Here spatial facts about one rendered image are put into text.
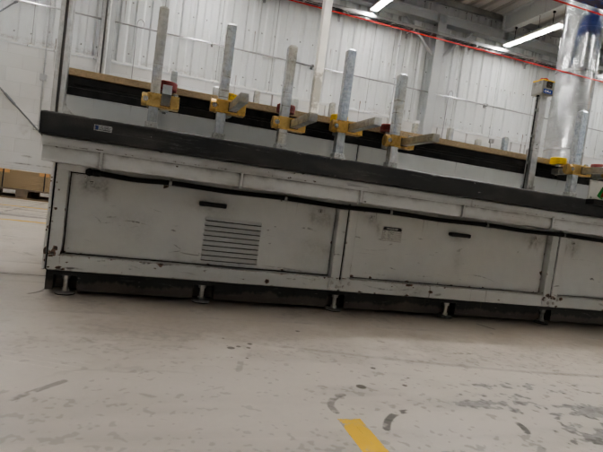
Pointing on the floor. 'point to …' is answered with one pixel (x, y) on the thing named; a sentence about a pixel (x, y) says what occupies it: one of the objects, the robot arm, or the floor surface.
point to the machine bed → (306, 231)
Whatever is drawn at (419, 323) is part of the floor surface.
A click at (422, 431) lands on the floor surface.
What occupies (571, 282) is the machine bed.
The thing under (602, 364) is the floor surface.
